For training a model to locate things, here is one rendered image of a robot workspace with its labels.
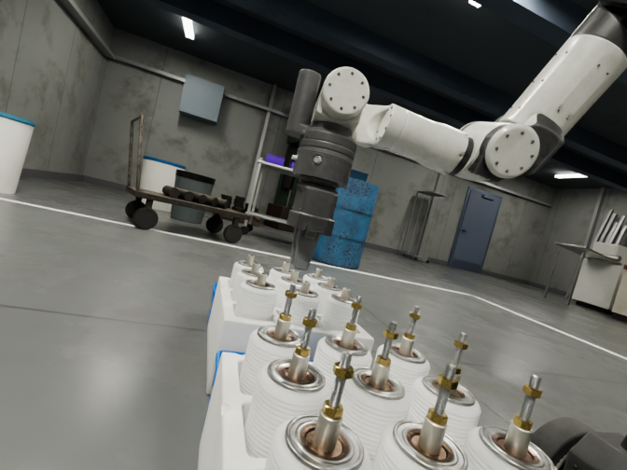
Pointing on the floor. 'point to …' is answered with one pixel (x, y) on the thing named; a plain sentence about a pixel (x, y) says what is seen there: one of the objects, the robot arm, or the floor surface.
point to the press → (285, 191)
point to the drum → (348, 226)
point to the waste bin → (185, 180)
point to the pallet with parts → (239, 208)
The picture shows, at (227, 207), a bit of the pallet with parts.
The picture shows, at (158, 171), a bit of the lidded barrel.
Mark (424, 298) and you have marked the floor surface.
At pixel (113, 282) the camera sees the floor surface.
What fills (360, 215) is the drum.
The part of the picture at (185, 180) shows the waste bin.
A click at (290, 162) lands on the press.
